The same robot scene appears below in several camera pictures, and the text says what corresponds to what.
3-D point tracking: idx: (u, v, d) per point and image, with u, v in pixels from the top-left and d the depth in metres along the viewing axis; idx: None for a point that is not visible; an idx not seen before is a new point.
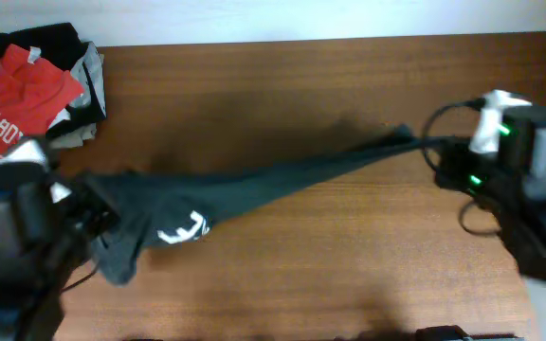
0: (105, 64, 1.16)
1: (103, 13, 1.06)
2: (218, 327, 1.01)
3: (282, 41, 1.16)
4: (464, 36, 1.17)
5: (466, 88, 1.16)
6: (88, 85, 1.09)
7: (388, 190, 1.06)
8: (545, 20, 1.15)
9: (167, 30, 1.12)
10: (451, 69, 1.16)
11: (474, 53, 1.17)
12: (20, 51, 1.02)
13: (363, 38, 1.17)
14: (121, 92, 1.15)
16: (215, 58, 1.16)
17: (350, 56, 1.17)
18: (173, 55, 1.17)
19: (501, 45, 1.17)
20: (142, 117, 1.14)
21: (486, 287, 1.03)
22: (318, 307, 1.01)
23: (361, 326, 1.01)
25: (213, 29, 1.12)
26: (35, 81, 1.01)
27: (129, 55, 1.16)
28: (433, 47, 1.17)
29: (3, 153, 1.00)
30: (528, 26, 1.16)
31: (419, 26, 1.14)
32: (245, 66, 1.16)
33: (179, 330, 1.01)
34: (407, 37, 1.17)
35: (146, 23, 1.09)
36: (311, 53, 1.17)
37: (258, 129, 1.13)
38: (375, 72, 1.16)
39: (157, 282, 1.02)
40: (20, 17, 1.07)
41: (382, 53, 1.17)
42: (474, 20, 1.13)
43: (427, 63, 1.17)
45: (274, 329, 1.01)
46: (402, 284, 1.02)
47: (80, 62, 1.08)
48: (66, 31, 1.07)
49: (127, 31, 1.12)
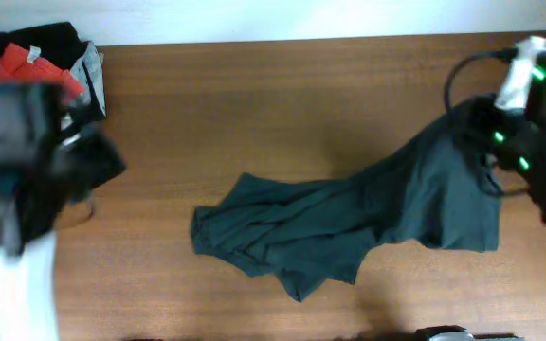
0: (104, 64, 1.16)
1: (102, 12, 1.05)
2: (218, 327, 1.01)
3: (282, 40, 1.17)
4: (464, 35, 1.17)
5: (468, 87, 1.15)
6: (88, 84, 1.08)
7: None
8: (544, 20, 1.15)
9: (166, 30, 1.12)
10: (450, 69, 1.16)
11: (474, 53, 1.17)
12: (20, 51, 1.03)
13: (363, 37, 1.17)
14: (121, 92, 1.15)
16: (214, 57, 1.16)
17: (349, 56, 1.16)
18: (173, 55, 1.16)
19: (500, 44, 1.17)
20: (141, 116, 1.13)
21: (486, 286, 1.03)
22: (318, 306, 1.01)
23: (361, 325, 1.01)
25: (213, 29, 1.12)
26: (35, 82, 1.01)
27: (129, 54, 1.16)
28: (432, 46, 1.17)
29: None
30: (526, 26, 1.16)
31: (418, 26, 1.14)
32: (244, 66, 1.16)
33: (179, 330, 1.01)
34: (406, 36, 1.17)
35: (145, 22, 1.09)
36: (311, 52, 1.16)
37: (258, 129, 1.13)
38: (374, 71, 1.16)
39: (158, 282, 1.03)
40: (19, 16, 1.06)
41: (382, 53, 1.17)
42: (475, 19, 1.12)
43: (427, 63, 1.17)
45: (273, 329, 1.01)
46: (402, 283, 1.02)
47: (80, 61, 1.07)
48: (66, 31, 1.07)
49: (126, 31, 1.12)
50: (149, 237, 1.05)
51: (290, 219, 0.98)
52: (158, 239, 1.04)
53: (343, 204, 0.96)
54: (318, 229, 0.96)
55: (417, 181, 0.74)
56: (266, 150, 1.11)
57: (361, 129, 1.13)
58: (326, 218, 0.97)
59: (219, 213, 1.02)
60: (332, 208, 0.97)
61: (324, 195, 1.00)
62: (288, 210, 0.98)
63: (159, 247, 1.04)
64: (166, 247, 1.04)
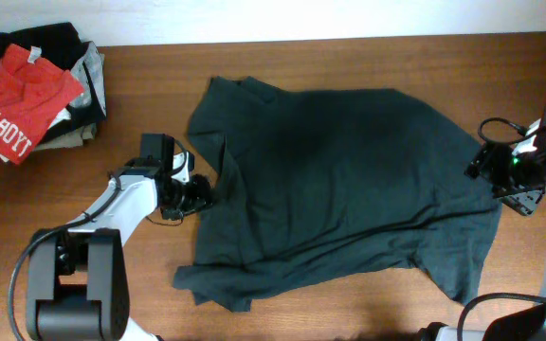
0: (106, 64, 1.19)
1: (102, 13, 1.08)
2: (218, 328, 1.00)
3: (282, 41, 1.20)
4: (458, 37, 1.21)
5: (466, 88, 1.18)
6: (88, 85, 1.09)
7: (303, 137, 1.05)
8: (536, 23, 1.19)
9: (167, 30, 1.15)
10: (445, 69, 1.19)
11: (470, 53, 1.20)
12: (21, 52, 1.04)
13: (361, 39, 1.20)
14: (124, 93, 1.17)
16: (215, 58, 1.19)
17: (349, 56, 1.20)
18: (174, 56, 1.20)
19: (494, 46, 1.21)
20: (143, 116, 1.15)
21: (487, 286, 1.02)
22: (318, 307, 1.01)
23: (362, 326, 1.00)
25: (215, 29, 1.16)
26: (36, 81, 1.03)
27: (132, 55, 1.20)
28: (428, 47, 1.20)
29: (4, 153, 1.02)
30: (515, 28, 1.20)
31: (412, 29, 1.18)
32: (245, 67, 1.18)
33: (177, 332, 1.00)
34: (403, 38, 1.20)
35: (147, 23, 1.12)
36: (311, 52, 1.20)
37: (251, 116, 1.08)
38: (375, 72, 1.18)
39: (157, 282, 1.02)
40: (21, 17, 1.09)
41: (381, 55, 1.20)
42: (469, 20, 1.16)
43: (426, 64, 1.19)
45: (273, 330, 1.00)
46: (403, 284, 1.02)
47: (80, 62, 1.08)
48: (68, 31, 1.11)
49: (128, 32, 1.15)
50: (151, 237, 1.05)
51: (282, 199, 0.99)
52: (154, 238, 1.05)
53: (295, 170, 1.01)
54: (265, 209, 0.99)
55: (370, 178, 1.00)
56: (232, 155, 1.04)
57: (319, 140, 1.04)
58: (343, 270, 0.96)
59: (217, 106, 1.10)
60: (335, 144, 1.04)
61: (291, 195, 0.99)
62: (262, 194, 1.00)
63: (158, 247, 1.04)
64: (166, 247, 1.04)
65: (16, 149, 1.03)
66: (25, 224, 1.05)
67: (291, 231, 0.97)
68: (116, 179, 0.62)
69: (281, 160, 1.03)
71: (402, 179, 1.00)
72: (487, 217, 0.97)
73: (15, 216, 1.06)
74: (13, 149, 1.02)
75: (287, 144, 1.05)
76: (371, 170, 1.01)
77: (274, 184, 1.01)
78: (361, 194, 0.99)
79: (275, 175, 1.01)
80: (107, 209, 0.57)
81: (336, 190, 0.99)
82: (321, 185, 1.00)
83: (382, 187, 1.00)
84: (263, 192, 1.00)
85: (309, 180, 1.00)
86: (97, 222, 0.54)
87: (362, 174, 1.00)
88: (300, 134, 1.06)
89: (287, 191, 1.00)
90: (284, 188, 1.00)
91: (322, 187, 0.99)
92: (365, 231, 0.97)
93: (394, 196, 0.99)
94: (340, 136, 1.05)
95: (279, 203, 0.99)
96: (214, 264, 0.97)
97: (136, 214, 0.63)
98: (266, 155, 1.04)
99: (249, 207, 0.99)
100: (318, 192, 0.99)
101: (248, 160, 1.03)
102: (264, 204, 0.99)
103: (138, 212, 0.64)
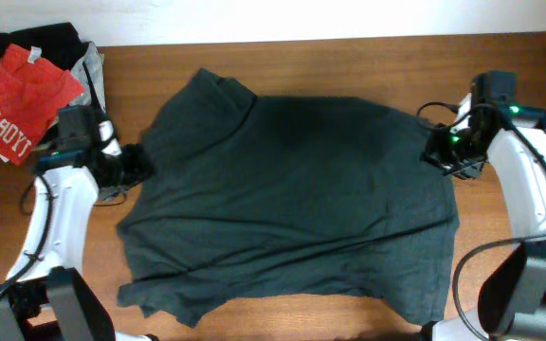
0: (106, 65, 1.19)
1: (102, 12, 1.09)
2: (218, 328, 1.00)
3: (282, 41, 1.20)
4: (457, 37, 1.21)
5: (466, 87, 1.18)
6: (88, 85, 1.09)
7: (278, 146, 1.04)
8: (536, 22, 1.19)
9: (166, 30, 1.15)
10: (445, 69, 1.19)
11: (470, 53, 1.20)
12: (20, 51, 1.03)
13: (361, 39, 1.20)
14: (123, 93, 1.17)
16: (215, 58, 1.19)
17: (350, 56, 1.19)
18: (174, 56, 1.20)
19: (494, 46, 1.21)
20: (142, 116, 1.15)
21: None
22: (318, 307, 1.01)
23: (362, 326, 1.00)
25: (215, 29, 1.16)
26: (36, 81, 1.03)
27: (132, 55, 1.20)
28: (427, 47, 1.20)
29: (4, 153, 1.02)
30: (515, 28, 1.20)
31: (412, 28, 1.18)
32: (244, 66, 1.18)
33: (177, 331, 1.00)
34: (402, 38, 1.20)
35: (147, 23, 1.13)
36: (311, 52, 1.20)
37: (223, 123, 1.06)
38: (375, 71, 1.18)
39: None
40: (21, 17, 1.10)
41: (381, 54, 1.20)
42: (467, 20, 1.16)
43: (425, 63, 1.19)
45: (273, 330, 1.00)
46: None
47: (80, 62, 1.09)
48: (67, 31, 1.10)
49: (127, 32, 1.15)
50: None
51: (238, 209, 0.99)
52: None
53: (269, 182, 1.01)
54: (234, 222, 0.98)
55: (343, 188, 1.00)
56: (202, 162, 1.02)
57: (295, 150, 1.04)
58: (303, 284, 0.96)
59: (190, 106, 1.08)
60: (308, 152, 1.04)
61: (261, 207, 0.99)
62: (233, 206, 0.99)
63: None
64: None
65: (16, 149, 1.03)
66: (23, 224, 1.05)
67: (245, 242, 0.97)
68: (45, 185, 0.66)
69: (253, 169, 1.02)
71: (374, 189, 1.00)
72: (445, 229, 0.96)
73: (13, 215, 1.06)
74: (13, 150, 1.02)
75: (261, 153, 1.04)
76: (347, 181, 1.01)
77: (245, 195, 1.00)
78: (336, 204, 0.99)
79: (248, 185, 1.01)
80: (36, 242, 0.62)
81: (308, 201, 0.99)
82: (296, 196, 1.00)
83: (354, 197, 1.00)
84: (233, 204, 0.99)
85: (283, 190, 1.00)
86: (45, 260, 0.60)
87: (336, 185, 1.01)
88: (273, 142, 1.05)
89: (261, 202, 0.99)
90: (257, 197, 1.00)
91: (296, 198, 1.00)
92: (322, 241, 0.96)
93: (367, 206, 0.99)
94: (313, 146, 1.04)
95: (250, 216, 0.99)
96: (157, 278, 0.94)
97: (80, 212, 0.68)
98: (238, 165, 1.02)
99: (218, 220, 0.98)
100: (294, 203, 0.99)
101: (220, 170, 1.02)
102: (233, 216, 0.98)
103: (81, 208, 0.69)
